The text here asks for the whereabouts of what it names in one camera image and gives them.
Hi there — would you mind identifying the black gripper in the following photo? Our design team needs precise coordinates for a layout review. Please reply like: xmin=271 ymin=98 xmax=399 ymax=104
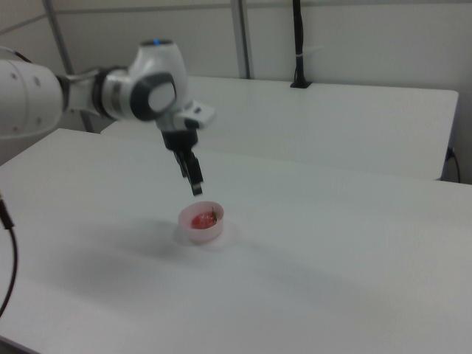
xmin=161 ymin=128 xmax=205 ymax=197

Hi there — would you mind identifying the red strawberry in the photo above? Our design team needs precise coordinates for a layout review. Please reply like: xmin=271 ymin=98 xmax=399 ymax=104
xmin=190 ymin=207 xmax=219 ymax=230

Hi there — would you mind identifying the pink plastic bowl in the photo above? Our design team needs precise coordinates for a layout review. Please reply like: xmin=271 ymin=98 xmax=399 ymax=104
xmin=177 ymin=200 xmax=226 ymax=245

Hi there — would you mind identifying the white background table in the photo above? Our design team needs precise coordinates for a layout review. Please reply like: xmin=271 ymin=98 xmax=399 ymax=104
xmin=100 ymin=75 xmax=459 ymax=182

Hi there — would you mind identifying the aluminium frame post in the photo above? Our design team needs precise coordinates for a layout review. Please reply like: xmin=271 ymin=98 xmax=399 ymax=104
xmin=229 ymin=0 xmax=256 ymax=80

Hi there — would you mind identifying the black pole with cables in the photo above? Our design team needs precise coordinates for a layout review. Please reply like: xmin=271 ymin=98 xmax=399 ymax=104
xmin=289 ymin=0 xmax=314 ymax=90

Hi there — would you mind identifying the dark cable with connector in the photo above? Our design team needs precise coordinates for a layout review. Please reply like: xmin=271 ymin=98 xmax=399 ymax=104
xmin=0 ymin=192 xmax=19 ymax=319

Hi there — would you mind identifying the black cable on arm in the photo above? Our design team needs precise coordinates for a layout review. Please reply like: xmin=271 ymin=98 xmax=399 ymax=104
xmin=0 ymin=45 xmax=33 ymax=64

